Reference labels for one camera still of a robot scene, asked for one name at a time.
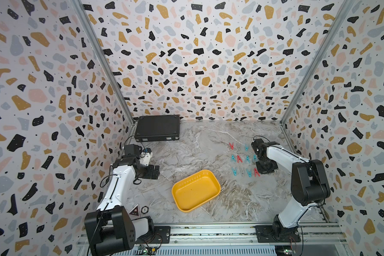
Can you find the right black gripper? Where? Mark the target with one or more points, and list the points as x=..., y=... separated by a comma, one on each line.
x=271, y=168

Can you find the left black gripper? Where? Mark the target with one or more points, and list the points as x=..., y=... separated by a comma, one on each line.
x=148, y=174

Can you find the third row grey clothespin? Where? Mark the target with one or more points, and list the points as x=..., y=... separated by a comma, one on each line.
x=242, y=172

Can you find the yellow plastic storage box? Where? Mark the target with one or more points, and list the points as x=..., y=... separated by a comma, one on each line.
x=195, y=190

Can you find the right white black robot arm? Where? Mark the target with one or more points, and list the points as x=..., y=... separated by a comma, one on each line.
x=309, y=185

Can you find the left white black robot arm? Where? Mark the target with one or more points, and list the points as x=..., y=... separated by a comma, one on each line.
x=110, y=229

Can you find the round black sticker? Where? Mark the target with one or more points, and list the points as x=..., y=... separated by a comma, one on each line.
x=144, y=210

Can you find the triangular warning sticker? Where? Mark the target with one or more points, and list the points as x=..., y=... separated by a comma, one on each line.
x=135, y=211

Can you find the black flat case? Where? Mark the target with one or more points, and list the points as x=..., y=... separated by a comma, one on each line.
x=157, y=128

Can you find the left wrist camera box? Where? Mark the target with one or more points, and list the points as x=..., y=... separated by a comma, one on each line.
x=145, y=156

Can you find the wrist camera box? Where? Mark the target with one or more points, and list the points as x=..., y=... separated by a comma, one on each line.
x=145, y=156
x=260, y=148

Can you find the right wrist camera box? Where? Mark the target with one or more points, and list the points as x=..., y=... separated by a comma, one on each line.
x=260, y=148

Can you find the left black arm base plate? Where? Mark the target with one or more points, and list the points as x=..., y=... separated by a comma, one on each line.
x=156, y=235

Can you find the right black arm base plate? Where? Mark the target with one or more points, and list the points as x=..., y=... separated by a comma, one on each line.
x=276, y=234

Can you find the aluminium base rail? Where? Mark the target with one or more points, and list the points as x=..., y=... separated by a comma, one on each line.
x=243, y=239

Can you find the right aluminium corner post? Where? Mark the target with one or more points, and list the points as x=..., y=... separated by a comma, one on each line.
x=320, y=54

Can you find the aluminium corner post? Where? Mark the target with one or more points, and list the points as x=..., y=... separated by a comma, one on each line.
x=320, y=54
x=93, y=40

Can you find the left aluminium corner post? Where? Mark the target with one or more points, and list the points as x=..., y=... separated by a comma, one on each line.
x=93, y=40

